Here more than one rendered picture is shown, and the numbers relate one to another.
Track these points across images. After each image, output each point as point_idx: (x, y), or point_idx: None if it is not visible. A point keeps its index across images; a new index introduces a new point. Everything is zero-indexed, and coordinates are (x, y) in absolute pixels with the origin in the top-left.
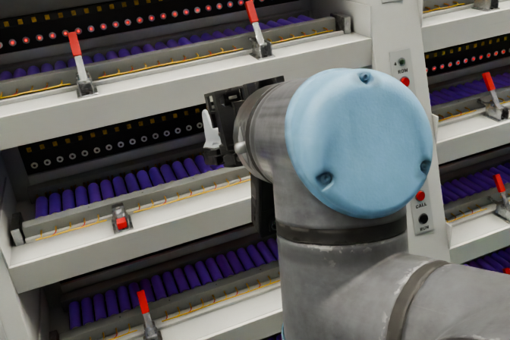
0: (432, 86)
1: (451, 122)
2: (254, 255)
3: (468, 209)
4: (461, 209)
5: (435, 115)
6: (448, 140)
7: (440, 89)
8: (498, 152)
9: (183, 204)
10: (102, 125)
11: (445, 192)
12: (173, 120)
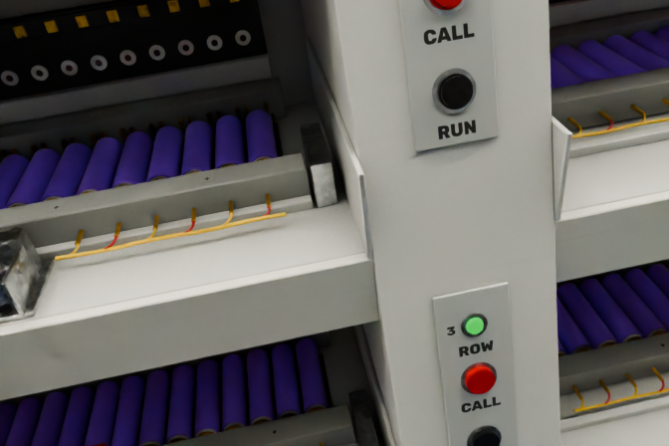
0: (611, 22)
1: (638, 141)
2: (65, 424)
3: (654, 370)
4: (633, 370)
5: (561, 127)
6: (604, 211)
7: (632, 34)
8: None
9: None
10: None
11: (602, 307)
12: None
